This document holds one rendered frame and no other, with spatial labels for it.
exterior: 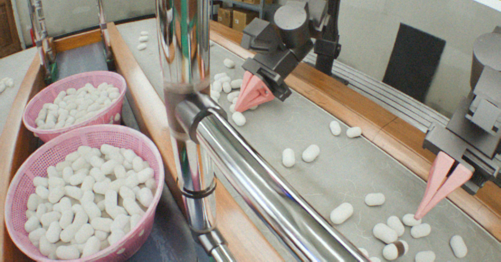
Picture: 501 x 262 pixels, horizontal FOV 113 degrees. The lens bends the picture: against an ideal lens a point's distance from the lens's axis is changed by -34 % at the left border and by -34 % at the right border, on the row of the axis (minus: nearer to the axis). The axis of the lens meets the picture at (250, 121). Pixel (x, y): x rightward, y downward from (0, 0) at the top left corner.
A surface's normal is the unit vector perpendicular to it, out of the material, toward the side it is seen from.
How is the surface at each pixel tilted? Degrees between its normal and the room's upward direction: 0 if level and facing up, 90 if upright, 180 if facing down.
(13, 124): 0
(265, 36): 90
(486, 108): 76
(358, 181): 0
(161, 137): 0
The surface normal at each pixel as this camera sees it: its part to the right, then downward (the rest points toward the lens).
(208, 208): 0.69, 0.46
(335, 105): -0.54, -0.37
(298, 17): -0.29, -0.25
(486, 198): 0.06, -0.81
